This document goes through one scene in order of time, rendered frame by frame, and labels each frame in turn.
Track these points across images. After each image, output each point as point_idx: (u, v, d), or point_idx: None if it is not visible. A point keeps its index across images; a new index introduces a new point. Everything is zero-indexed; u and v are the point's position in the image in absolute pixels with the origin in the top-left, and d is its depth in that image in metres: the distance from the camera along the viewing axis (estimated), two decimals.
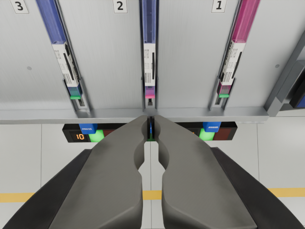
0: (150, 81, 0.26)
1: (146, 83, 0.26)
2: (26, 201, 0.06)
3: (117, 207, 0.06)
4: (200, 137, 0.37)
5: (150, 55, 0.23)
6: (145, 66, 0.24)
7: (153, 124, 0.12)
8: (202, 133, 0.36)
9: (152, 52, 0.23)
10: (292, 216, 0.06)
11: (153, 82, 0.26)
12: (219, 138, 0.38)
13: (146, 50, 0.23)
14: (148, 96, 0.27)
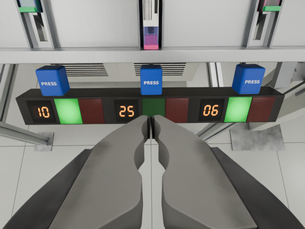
0: (150, 16, 0.17)
1: (145, 21, 0.17)
2: (26, 201, 0.06)
3: (117, 207, 0.06)
4: (228, 115, 0.24)
5: None
6: None
7: (153, 124, 0.12)
8: (230, 107, 0.24)
9: None
10: (292, 216, 0.06)
11: (156, 20, 0.17)
12: (256, 117, 0.25)
13: None
14: (148, 46, 0.17)
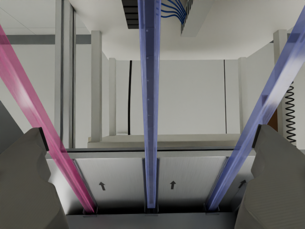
0: None
1: None
2: None
3: (36, 226, 0.06)
4: None
5: None
6: None
7: (258, 132, 0.11)
8: None
9: None
10: None
11: None
12: None
13: None
14: None
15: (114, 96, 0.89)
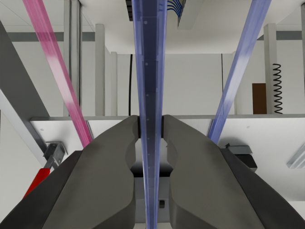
0: None
1: None
2: (15, 206, 0.06)
3: (110, 207, 0.06)
4: None
5: None
6: None
7: (163, 123, 0.12)
8: None
9: None
10: (303, 221, 0.06)
11: None
12: None
13: None
14: None
15: (115, 87, 0.94)
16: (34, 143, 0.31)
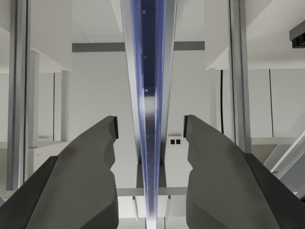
0: None
1: None
2: None
3: (92, 208, 0.06)
4: None
5: None
6: None
7: (186, 123, 0.12)
8: None
9: None
10: None
11: None
12: None
13: None
14: None
15: (215, 102, 0.98)
16: None
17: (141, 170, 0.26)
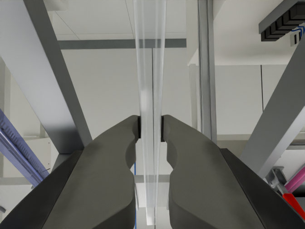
0: None
1: None
2: (16, 206, 0.06)
3: (110, 207, 0.06)
4: None
5: None
6: None
7: (162, 123, 0.12)
8: None
9: None
10: (303, 221, 0.06)
11: None
12: None
13: None
14: None
15: (195, 99, 0.97)
16: (268, 169, 0.33)
17: (60, 160, 0.25)
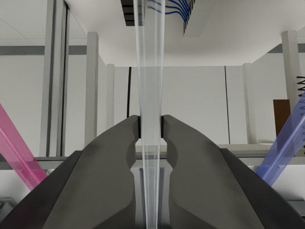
0: None
1: None
2: (16, 206, 0.06)
3: (110, 207, 0.06)
4: None
5: None
6: None
7: (162, 123, 0.12)
8: None
9: None
10: (303, 221, 0.06)
11: None
12: None
13: None
14: None
15: (111, 104, 0.84)
16: None
17: None
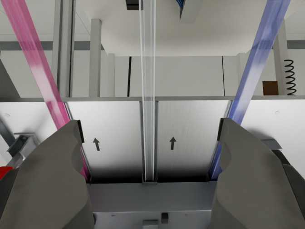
0: None
1: None
2: None
3: (65, 214, 0.06)
4: None
5: None
6: None
7: (221, 126, 0.11)
8: None
9: None
10: None
11: None
12: None
13: None
14: None
15: (112, 91, 0.88)
16: None
17: None
